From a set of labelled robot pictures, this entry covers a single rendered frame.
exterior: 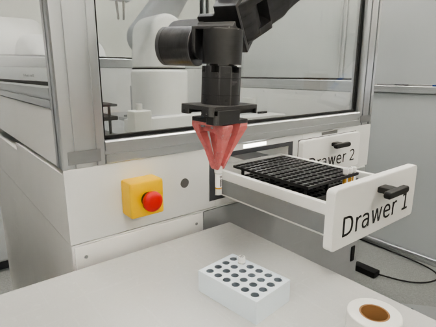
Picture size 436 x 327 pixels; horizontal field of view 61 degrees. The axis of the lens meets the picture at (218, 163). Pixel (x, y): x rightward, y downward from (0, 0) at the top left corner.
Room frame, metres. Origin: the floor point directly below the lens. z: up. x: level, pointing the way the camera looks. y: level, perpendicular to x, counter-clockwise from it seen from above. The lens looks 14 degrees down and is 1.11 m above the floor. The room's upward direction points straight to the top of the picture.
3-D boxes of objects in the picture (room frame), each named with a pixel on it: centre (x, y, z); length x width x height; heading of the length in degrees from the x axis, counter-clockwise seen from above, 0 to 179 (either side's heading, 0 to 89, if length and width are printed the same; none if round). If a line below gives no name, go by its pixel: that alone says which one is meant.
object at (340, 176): (0.74, -0.24, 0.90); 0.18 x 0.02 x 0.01; 128
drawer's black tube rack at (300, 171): (0.82, -0.17, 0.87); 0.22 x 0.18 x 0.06; 38
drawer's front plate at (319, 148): (1.11, -0.35, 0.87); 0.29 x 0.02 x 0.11; 128
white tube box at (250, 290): (0.53, -0.04, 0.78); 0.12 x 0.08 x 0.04; 45
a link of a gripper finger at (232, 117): (0.55, 0.00, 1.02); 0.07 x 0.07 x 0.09; 46
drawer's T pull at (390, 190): (0.64, -0.31, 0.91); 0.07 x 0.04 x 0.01; 128
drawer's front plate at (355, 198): (0.66, -0.30, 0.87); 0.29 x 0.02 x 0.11; 128
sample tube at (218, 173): (0.55, 0.00, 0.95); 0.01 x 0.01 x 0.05
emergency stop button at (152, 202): (0.67, 0.13, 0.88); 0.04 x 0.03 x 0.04; 128
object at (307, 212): (0.83, -0.17, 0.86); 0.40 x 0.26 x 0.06; 38
